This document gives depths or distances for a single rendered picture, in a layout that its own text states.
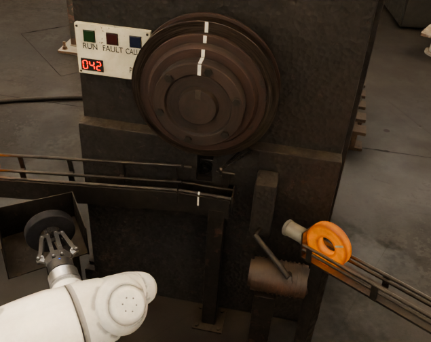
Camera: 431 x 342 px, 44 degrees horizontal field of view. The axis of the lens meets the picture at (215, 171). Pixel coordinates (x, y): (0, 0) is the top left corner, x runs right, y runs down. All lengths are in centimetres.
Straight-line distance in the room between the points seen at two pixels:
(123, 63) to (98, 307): 110
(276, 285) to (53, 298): 110
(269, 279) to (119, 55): 93
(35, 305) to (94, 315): 10
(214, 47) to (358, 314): 147
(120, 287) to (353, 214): 226
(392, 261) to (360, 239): 20
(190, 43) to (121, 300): 89
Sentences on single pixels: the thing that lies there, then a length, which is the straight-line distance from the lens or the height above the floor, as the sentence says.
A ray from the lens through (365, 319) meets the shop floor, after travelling 256.
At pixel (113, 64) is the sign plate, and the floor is 111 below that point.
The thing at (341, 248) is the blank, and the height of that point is 74.
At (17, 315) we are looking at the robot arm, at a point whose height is 119.
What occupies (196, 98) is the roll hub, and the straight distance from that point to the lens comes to 159.
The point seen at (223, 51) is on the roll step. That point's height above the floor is 128.
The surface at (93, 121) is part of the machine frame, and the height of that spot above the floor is 87.
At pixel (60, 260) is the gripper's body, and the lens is 164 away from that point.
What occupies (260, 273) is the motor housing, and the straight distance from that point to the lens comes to 191.
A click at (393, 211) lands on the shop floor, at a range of 318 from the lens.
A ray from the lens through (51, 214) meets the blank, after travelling 175.
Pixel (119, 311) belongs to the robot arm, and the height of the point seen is 118.
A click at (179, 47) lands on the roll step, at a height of 127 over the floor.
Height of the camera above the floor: 191
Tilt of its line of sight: 36 degrees down
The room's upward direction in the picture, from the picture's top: 4 degrees clockwise
